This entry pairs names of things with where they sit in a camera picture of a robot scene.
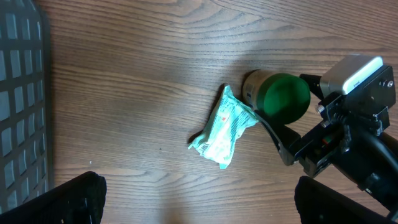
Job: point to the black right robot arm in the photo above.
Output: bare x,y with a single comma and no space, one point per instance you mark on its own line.
384,190

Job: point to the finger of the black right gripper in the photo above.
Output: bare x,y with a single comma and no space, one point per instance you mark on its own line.
284,138
313,82

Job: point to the green capped bottle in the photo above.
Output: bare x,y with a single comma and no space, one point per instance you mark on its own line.
281,96

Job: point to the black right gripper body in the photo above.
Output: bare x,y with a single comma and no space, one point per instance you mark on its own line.
351,135

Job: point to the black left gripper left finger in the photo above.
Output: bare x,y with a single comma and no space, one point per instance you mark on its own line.
80,200

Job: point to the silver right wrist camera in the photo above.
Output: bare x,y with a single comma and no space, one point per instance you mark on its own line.
348,73

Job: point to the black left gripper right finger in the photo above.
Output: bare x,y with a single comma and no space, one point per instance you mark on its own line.
317,203

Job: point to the grey plastic mesh basket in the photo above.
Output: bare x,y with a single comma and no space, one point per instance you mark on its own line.
26,154

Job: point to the teal tissue pack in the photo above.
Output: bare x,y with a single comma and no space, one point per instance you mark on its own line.
227,122

